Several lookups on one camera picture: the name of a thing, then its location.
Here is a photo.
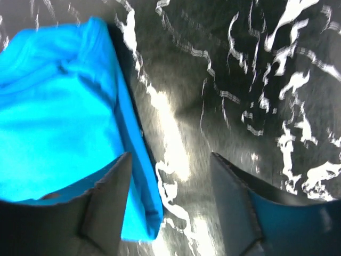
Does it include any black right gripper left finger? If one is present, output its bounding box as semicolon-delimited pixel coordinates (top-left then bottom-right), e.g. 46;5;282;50
1;153;132;255

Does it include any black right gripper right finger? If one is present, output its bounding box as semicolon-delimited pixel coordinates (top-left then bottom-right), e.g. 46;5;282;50
209;153;340;255

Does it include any blue t shirt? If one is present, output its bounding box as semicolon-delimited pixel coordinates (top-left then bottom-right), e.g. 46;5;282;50
1;18;163;242

